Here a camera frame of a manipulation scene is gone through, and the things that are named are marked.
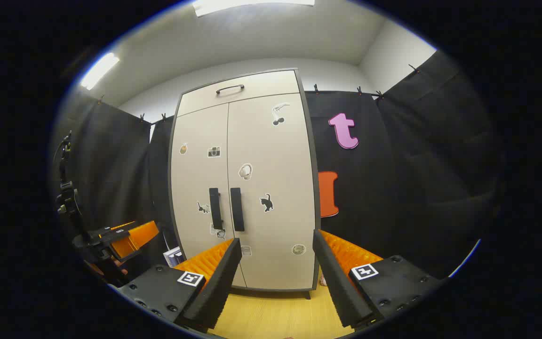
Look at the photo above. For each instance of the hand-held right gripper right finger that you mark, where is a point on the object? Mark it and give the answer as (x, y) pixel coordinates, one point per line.
(334, 282)

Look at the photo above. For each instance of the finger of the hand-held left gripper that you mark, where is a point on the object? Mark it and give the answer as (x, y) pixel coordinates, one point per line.
(134, 238)

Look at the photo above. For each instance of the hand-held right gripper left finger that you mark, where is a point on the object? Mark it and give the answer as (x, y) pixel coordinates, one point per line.
(219, 282)

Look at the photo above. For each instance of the beige cabinet door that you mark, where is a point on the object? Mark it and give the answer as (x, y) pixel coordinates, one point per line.
(280, 226)
(195, 179)

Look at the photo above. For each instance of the beige double-door shoe cabinet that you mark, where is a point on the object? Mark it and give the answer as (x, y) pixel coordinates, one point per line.
(261, 87)

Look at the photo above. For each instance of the white blue box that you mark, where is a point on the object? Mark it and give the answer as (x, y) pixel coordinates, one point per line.
(174, 257)

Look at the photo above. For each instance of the black backdrop cloth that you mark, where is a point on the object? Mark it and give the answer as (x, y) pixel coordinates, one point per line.
(417, 188)

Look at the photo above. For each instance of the long ceiling light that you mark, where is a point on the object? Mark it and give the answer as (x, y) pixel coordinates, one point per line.
(99, 70)
(252, 5)

